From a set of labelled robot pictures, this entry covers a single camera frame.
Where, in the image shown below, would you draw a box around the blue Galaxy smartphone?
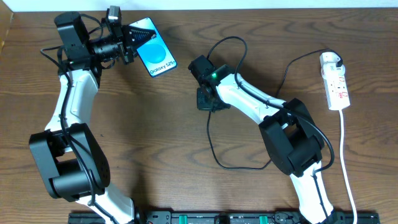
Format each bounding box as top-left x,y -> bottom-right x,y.
129,17 -> 177,78

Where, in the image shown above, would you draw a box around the black USB charger cable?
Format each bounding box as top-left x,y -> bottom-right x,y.
206,48 -> 344,171

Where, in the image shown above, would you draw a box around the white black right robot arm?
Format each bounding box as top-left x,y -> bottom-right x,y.
188,55 -> 334,223

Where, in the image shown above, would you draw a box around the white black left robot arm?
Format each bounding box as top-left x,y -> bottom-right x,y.
29,6 -> 157,223

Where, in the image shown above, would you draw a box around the white power strip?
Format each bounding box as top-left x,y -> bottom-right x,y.
320,52 -> 350,111

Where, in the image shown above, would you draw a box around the white power strip cord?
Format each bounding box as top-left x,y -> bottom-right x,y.
338,108 -> 359,224

